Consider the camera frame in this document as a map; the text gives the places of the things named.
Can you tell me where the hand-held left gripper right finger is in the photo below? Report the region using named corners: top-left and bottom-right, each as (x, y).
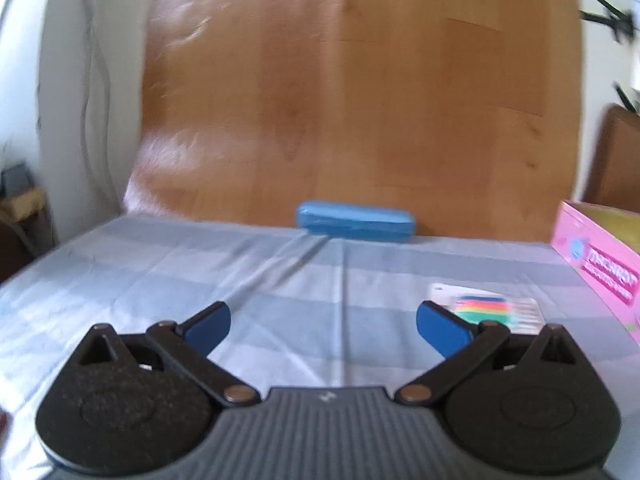
top-left (395, 301), bottom-right (576, 406)

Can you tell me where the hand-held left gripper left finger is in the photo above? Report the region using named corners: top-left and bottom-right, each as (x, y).
top-left (75, 301), bottom-right (262, 407)

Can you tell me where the pink cardboard box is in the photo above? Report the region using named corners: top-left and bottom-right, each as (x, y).
top-left (550, 200), bottom-right (640, 347)

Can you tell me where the rainbow coloured packet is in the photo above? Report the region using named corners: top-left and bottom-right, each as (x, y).
top-left (429, 282), bottom-right (546, 335)

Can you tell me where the striped grey bed sheet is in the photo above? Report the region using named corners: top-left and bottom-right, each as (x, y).
top-left (0, 212), bottom-right (640, 480)

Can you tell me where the blue case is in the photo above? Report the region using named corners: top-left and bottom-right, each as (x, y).
top-left (295, 201), bottom-right (417, 244)

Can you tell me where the brown cardboard box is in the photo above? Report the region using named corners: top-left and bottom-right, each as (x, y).
top-left (0, 187), bottom-right (57, 266)

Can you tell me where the brown wooden furniture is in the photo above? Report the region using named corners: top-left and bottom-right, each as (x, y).
top-left (582, 102), bottom-right (640, 211)

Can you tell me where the small grey box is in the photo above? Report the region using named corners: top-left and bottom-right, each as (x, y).
top-left (0, 162), bottom-right (33, 197)

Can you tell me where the wooden headboard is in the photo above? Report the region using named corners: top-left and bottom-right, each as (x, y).
top-left (122, 0), bottom-right (587, 247)

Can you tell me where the black tripod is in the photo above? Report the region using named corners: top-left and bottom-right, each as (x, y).
top-left (580, 0), bottom-right (640, 111)

